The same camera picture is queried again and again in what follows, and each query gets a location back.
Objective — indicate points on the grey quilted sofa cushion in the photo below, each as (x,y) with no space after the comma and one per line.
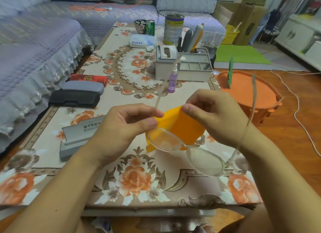
(185,0)

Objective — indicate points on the purple covered sofa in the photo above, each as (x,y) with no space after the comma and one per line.
(37,44)

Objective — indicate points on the person's left thumb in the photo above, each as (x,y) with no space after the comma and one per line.
(144,126)

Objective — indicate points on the person's left forearm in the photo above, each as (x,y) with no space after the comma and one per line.
(57,197)

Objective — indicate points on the person's right hand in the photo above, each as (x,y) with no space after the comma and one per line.
(220,117)

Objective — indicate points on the grey desk organizer box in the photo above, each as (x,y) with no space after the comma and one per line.
(195,71)

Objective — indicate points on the green floor mat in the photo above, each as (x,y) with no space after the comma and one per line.
(240,54)

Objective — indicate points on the white low cabinet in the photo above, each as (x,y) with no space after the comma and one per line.
(301,37)

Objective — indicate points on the grey closed glasses case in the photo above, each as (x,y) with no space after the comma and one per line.
(84,86)

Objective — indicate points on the crumpled white tissue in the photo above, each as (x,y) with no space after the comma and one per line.
(150,49)

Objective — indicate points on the person's right forearm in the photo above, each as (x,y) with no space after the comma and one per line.
(283,187)

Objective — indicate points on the open grey glasses case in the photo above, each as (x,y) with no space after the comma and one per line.
(77,135)

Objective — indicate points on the purple spray bottle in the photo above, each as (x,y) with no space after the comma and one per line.
(172,79)

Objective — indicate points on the black glasses case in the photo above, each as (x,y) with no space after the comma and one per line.
(74,98)

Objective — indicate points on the black remote control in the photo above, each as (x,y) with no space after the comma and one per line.
(186,41)

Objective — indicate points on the white tissue packet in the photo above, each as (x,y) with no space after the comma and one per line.
(141,41)

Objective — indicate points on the large metal tin can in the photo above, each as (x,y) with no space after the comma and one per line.
(173,30)

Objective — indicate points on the brown cardboard box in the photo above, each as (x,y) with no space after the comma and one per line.
(250,22)

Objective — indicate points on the orange plastic stool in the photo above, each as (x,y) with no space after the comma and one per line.
(248,92)

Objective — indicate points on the person's left hand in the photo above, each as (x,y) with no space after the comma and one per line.
(117,132)

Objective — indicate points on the yellow plastic bin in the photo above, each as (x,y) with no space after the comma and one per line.
(229,34)

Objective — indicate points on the green drink can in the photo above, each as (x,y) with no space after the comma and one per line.
(151,27)

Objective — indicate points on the red glasses case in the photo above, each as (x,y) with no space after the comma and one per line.
(89,79)

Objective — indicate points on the floral tablecloth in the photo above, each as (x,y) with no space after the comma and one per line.
(133,175)

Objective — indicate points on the person's right thumb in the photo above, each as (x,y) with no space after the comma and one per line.
(193,113)

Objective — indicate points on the black floral mug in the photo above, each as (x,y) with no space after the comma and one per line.
(140,27)

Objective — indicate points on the clear-framed eyeglasses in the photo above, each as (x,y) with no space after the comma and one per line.
(164,141)

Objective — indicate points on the grey remote control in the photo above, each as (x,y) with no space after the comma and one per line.
(195,37)

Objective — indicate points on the orange cleaning cloth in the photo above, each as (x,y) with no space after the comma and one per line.
(185,128)

